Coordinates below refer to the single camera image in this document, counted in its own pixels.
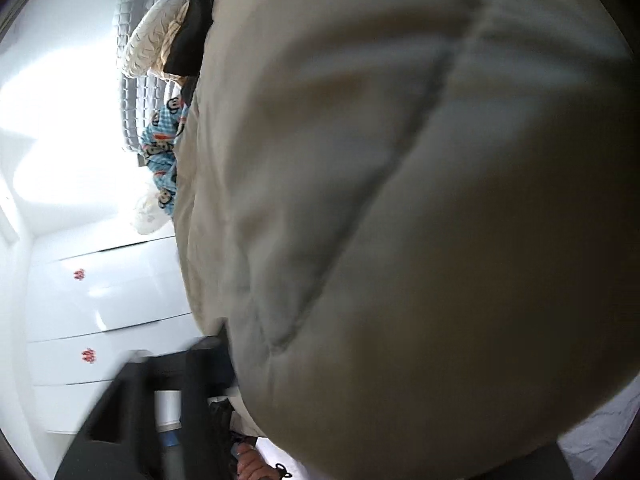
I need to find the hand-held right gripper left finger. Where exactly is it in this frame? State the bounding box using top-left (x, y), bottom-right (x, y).
top-left (54, 336), bottom-right (237, 480)

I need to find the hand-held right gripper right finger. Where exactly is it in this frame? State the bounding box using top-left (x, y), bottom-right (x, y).
top-left (520, 439), bottom-right (576, 480)

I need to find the beige puffer jacket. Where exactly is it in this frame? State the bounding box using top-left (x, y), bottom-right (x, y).
top-left (172, 0), bottom-right (640, 477)

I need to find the person's left hand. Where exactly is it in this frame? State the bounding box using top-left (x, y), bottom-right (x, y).
top-left (235, 447), bottom-right (287, 480)

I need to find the lavender bed blanket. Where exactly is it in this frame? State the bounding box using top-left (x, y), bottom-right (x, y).
top-left (556, 394), bottom-right (637, 468)

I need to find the white wardrobe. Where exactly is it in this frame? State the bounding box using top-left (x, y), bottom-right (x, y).
top-left (24, 232), bottom-right (202, 437)

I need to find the blue monkey print garment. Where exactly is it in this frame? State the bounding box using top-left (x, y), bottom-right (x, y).
top-left (140, 94), bottom-right (193, 217)

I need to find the cream quilted pillow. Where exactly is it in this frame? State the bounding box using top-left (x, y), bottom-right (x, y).
top-left (122, 0), bottom-right (192, 78)

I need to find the black folded garment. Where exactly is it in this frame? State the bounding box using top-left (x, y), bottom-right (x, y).
top-left (164, 0), bottom-right (247, 107)

